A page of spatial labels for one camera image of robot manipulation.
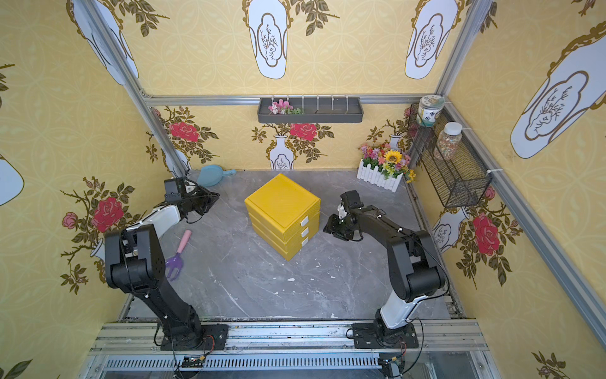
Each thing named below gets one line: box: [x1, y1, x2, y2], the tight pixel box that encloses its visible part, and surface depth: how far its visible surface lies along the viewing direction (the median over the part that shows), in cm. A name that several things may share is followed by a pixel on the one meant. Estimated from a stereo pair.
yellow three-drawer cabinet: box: [244, 173, 322, 262], surface depth 83 cm
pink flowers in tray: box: [268, 98, 302, 115], surface depth 89 cm
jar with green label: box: [416, 94, 446, 128], surface depth 87 cm
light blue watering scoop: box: [197, 164, 237, 188], surface depth 123 cm
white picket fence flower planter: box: [356, 141, 417, 193], surface depth 109 cm
